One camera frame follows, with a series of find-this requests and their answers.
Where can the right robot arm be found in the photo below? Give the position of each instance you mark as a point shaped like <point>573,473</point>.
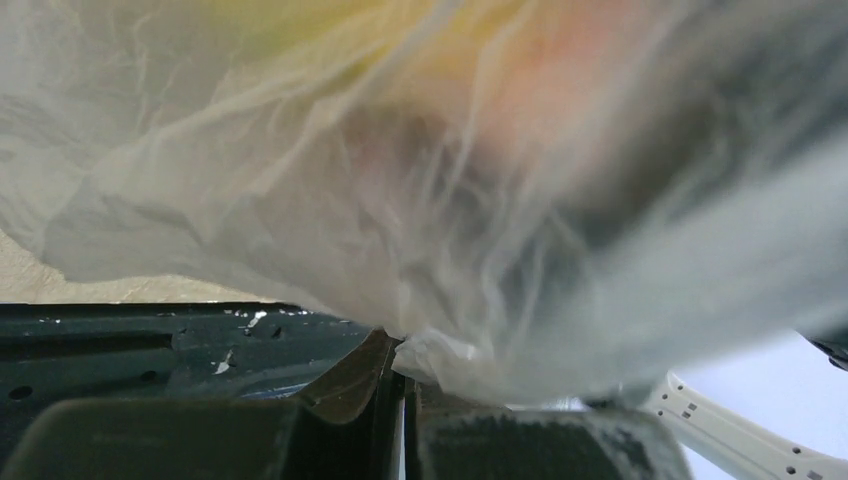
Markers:
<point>778,411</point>

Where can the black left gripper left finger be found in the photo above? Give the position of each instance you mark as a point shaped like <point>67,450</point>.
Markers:
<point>340,426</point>

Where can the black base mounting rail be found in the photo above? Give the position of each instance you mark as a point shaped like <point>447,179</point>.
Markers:
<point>54,352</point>

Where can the clear plastic bag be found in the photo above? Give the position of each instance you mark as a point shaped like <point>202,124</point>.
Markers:
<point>540,199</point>

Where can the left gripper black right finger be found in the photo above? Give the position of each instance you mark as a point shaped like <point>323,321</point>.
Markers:
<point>449,438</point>

